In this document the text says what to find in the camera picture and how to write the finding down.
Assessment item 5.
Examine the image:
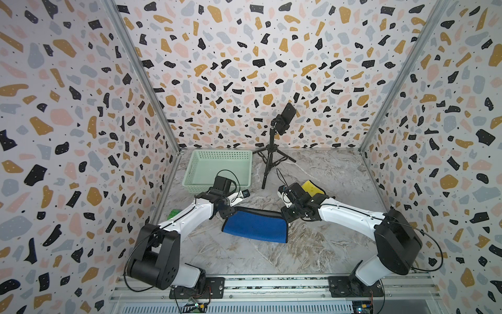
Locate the yellow grey dishcloth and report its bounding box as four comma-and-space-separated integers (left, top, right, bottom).
301, 180, 326, 197

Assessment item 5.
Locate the green circuit board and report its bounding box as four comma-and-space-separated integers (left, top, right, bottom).
180, 302, 207, 313
352, 301, 374, 314

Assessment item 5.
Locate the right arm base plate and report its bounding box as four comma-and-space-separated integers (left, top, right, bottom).
328, 260, 385, 298

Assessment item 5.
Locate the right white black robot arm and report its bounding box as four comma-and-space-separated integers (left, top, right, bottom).
278, 183, 422, 287

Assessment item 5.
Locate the left green circuit board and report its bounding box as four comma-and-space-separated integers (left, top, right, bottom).
180, 302, 207, 313

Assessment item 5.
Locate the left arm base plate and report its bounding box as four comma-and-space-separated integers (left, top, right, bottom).
169, 276, 225, 300

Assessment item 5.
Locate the blue grey dishcloth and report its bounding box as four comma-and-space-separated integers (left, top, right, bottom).
222, 207, 289, 243

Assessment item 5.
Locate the black phone on tripod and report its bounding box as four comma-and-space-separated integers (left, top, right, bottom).
273, 103, 297, 136

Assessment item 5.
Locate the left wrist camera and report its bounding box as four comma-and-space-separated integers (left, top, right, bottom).
239, 190, 250, 198

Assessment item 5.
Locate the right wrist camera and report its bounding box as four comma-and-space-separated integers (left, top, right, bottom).
277, 186, 290, 203

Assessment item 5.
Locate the black tripod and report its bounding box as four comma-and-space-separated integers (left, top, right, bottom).
253, 118, 296, 190

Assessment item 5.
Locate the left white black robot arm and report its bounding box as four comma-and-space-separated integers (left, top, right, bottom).
124, 175, 250, 295

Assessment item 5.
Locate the small green block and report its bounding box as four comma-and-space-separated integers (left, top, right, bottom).
167, 209, 181, 220

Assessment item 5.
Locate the mint green plastic basket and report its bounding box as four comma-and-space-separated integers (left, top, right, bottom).
182, 150, 253, 195

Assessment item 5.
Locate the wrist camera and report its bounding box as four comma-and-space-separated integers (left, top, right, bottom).
277, 186, 290, 203
239, 190, 250, 198

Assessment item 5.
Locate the right green circuit board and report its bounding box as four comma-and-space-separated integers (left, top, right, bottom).
352, 301, 374, 314

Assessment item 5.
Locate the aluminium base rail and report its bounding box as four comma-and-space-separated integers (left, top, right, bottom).
110, 273, 448, 313

